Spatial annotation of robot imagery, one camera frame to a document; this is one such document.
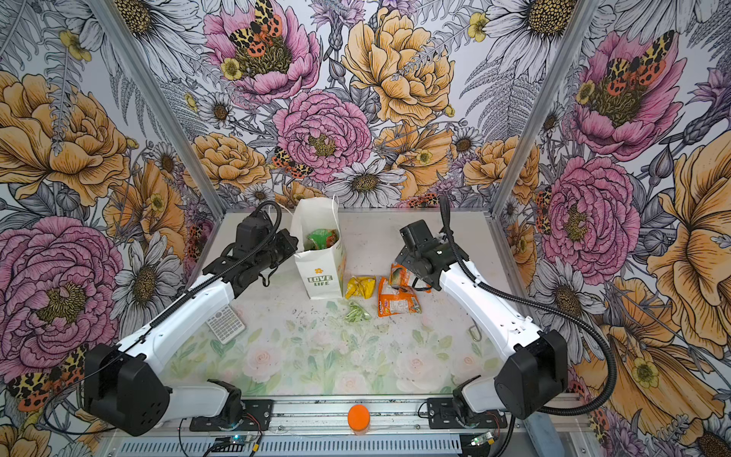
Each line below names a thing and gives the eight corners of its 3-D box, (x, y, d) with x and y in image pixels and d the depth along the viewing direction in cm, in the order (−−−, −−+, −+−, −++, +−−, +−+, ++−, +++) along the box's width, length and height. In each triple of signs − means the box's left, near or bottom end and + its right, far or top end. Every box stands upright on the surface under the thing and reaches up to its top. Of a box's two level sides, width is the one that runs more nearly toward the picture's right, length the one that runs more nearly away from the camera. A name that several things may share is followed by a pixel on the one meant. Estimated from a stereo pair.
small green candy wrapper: (341, 317, 93) (340, 312, 90) (352, 305, 96) (351, 300, 93) (360, 331, 90) (360, 326, 87) (370, 318, 93) (370, 313, 90)
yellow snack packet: (345, 298, 97) (343, 286, 91) (351, 282, 101) (350, 270, 94) (370, 305, 95) (370, 293, 89) (376, 289, 99) (376, 276, 93)
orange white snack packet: (378, 316, 93) (378, 309, 89) (378, 285, 101) (378, 277, 97) (418, 316, 93) (421, 309, 89) (415, 285, 101) (417, 277, 97)
